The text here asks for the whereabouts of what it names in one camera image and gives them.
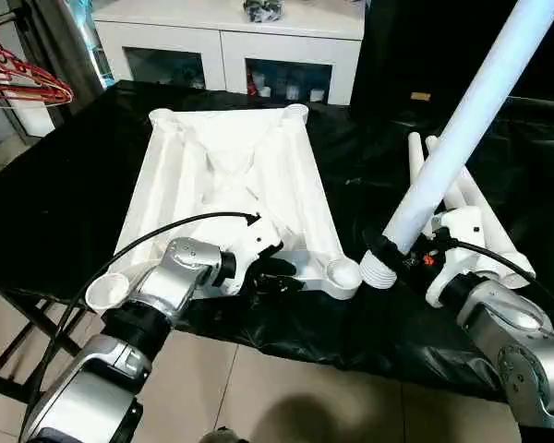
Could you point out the white plastic table top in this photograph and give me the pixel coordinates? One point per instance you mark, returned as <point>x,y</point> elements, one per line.
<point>231,161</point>

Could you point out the white plastic table leg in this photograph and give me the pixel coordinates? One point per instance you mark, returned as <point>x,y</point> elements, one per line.
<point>417,157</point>
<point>466,115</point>
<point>503,244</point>
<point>471,194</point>

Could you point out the red bottle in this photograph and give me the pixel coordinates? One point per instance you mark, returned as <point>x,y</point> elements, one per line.
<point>253,83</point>

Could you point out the large black box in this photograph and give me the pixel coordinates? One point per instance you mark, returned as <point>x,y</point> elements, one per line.
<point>420,46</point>

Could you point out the black plastic mat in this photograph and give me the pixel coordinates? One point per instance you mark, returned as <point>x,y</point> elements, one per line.
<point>51,184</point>

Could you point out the white cabinet with glass doors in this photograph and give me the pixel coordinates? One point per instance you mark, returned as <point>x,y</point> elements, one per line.
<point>175,37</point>

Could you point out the black tangled bundle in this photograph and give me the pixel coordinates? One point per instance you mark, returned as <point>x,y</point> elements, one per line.
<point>263,11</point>

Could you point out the small white box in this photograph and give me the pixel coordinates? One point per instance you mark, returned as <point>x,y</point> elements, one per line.
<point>34,120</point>

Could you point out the grey curtain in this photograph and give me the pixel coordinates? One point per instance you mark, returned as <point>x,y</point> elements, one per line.
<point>64,46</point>

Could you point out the black folding table frame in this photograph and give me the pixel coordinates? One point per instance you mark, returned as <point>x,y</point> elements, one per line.
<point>14,360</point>

